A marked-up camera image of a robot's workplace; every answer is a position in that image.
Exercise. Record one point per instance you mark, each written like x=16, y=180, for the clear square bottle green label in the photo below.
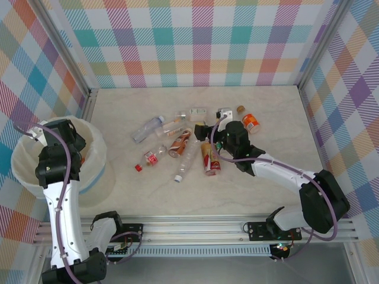
x=197, y=111

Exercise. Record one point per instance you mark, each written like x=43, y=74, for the large tan red label bottle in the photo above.
x=210, y=161

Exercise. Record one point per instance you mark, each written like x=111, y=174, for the white bin with plastic liner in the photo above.
x=97, y=148

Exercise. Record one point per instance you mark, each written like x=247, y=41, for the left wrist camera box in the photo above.
x=38, y=131

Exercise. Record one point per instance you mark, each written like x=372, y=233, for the aluminium frame post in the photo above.
x=323, y=44
x=66, y=44

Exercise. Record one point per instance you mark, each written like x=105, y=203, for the clear bottle orange print label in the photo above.
x=170, y=128

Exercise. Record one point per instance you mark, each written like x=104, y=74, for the clear bottle pale blue cap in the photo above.
x=146, y=130

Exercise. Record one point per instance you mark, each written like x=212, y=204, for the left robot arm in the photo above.
x=63, y=222

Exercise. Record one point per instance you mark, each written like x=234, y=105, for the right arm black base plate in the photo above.
x=256, y=232

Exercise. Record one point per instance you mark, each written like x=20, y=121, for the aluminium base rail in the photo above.
x=192, y=229

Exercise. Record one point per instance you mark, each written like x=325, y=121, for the small clear bottle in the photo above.
x=180, y=115

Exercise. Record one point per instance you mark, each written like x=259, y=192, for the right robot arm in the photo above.
x=281, y=173

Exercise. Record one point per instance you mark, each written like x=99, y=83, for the clear ribbed bottle white cap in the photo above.
x=186, y=162

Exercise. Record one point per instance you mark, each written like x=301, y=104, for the clear bottle green cap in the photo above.
x=219, y=145

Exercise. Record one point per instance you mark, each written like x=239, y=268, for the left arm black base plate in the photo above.
x=133, y=230

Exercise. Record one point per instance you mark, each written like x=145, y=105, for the orange label bottle brown cap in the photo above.
x=251, y=122

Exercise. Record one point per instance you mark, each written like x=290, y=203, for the red label bottle red cap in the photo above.
x=152, y=158

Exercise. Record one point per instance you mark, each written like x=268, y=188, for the aluminium side rail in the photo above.
x=90, y=106

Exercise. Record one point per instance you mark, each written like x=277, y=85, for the grey metal panel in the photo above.
x=192, y=272

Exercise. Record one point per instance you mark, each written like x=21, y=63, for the beige plastic bottle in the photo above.
x=197, y=118

